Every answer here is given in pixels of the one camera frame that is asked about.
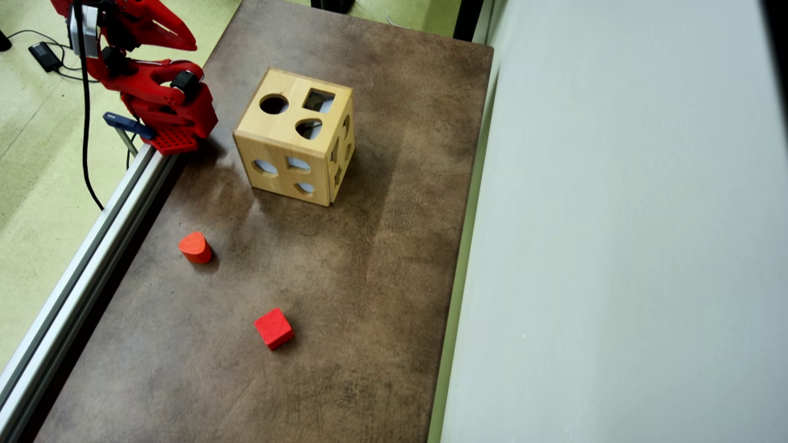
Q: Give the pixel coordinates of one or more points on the red wooden cube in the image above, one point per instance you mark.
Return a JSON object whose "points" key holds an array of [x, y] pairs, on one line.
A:
{"points": [[274, 328]]}

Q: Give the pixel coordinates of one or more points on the blue table clamp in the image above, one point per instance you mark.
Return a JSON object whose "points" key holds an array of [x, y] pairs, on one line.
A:
{"points": [[128, 125]]}

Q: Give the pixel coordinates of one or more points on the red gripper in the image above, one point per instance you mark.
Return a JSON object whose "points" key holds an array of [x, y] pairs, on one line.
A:
{"points": [[161, 23]]}

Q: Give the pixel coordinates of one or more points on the small black floor object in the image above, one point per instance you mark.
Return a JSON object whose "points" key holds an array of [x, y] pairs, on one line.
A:
{"points": [[4, 42]]}

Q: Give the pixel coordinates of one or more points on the dark vertical post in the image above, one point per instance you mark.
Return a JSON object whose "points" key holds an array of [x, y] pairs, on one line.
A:
{"points": [[468, 18]]}

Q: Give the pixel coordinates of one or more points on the aluminium profile rail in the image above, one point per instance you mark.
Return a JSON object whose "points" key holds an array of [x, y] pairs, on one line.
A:
{"points": [[80, 271]]}

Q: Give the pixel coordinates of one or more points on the black object on floor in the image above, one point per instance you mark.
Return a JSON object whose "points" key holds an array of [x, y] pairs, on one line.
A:
{"points": [[332, 5]]}

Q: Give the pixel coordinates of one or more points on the black power adapter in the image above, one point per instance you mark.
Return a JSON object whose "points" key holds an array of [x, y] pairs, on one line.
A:
{"points": [[45, 56]]}

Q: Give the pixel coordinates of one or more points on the orange rounded triangle block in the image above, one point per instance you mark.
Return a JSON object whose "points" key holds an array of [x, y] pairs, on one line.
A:
{"points": [[196, 247]]}

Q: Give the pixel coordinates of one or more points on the wooden shape sorter box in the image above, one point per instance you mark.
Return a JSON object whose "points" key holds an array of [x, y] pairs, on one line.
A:
{"points": [[289, 154]]}

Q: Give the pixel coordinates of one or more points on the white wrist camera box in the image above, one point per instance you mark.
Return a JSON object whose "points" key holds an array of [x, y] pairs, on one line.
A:
{"points": [[84, 31]]}

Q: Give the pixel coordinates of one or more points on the red robot arm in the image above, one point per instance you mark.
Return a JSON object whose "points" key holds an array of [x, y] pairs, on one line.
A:
{"points": [[184, 114]]}

